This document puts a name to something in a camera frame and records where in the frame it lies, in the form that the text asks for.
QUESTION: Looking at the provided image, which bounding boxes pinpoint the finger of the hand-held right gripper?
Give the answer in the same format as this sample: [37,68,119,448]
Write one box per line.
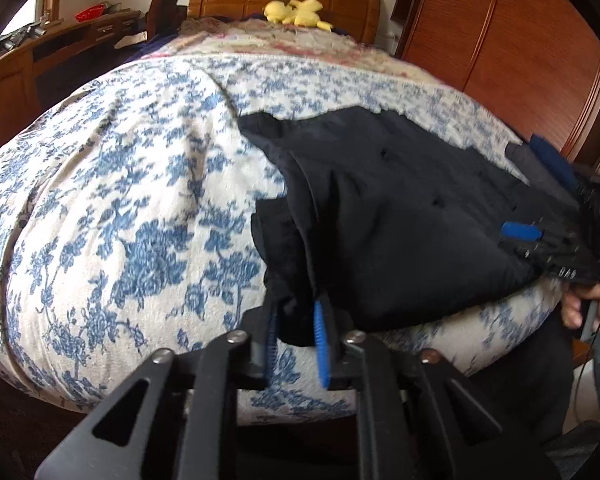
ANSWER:
[510,244,567,268]
[501,220,577,250]

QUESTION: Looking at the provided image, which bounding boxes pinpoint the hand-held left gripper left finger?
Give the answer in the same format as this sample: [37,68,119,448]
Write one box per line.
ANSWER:
[34,306,281,480]

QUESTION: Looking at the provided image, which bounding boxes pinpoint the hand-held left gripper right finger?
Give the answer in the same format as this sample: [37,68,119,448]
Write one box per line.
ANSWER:
[312,299,562,480]

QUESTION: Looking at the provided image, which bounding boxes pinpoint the black buttoned coat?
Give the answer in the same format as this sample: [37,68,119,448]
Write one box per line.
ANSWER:
[239,106,588,348]

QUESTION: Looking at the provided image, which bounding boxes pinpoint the person's right hand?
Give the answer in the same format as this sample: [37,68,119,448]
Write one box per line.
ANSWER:
[561,282,600,332]

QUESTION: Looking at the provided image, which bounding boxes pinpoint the folded grey cloth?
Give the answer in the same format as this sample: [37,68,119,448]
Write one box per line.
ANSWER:
[505,142,576,201]

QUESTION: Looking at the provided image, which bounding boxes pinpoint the folded navy cloth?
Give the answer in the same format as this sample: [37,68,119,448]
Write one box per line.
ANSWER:
[529,132,578,191]

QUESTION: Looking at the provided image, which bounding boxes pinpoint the wooden slatted wardrobe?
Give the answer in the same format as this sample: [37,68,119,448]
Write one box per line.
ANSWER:
[390,0,600,166]

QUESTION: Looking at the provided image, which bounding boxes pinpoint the blue floral bed sheet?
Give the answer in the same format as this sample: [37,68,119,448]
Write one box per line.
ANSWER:
[0,52,571,426]

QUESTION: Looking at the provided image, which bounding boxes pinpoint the pink floral quilt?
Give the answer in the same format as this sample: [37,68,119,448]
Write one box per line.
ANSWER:
[152,16,461,91]

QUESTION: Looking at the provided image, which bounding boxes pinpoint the yellow plush toy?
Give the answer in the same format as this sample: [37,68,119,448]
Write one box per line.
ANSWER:
[264,0,335,32]

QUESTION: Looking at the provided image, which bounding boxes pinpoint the dark wooden chair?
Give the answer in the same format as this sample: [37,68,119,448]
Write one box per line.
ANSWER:
[142,0,188,36]

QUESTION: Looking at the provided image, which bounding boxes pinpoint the wooden desk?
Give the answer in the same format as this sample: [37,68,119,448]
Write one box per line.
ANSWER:
[0,10,143,141]

